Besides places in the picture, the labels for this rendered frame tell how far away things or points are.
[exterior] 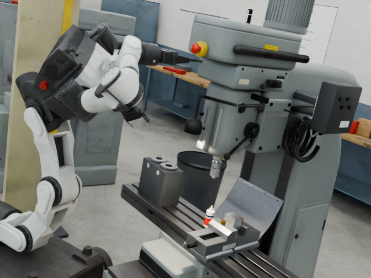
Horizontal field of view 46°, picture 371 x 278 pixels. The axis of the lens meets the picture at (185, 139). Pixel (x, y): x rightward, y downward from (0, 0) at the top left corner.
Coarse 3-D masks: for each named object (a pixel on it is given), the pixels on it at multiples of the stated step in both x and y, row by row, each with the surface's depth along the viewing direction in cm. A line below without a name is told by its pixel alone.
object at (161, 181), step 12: (156, 156) 234; (144, 168) 232; (156, 168) 222; (168, 168) 220; (144, 180) 232; (156, 180) 223; (168, 180) 219; (180, 180) 224; (144, 192) 232; (156, 192) 223; (168, 192) 222; (180, 192) 226; (156, 204) 223; (168, 204) 224
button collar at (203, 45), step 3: (198, 42) 172; (201, 42) 171; (204, 42) 171; (201, 45) 171; (204, 45) 170; (201, 48) 171; (204, 48) 170; (207, 48) 171; (201, 51) 171; (204, 51) 170; (195, 54) 174; (198, 54) 172; (201, 54) 171; (204, 54) 171
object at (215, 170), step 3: (213, 165) 199; (216, 165) 199; (219, 165) 199; (210, 168) 201; (213, 168) 199; (216, 168) 199; (219, 168) 200; (210, 171) 201; (213, 171) 200; (216, 171) 200; (219, 171) 200; (210, 174) 201; (213, 174) 200; (216, 174) 200; (219, 174) 202
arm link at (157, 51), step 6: (156, 48) 172; (162, 48) 182; (156, 54) 171; (162, 54) 174; (168, 54) 175; (174, 54) 175; (156, 60) 172; (162, 60) 174; (168, 60) 176; (174, 60) 176
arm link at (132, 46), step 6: (126, 36) 164; (132, 36) 167; (126, 42) 160; (132, 42) 162; (138, 42) 164; (126, 48) 159; (132, 48) 159; (138, 48) 160; (126, 54) 158; (132, 54) 159; (138, 54) 160; (138, 60) 160
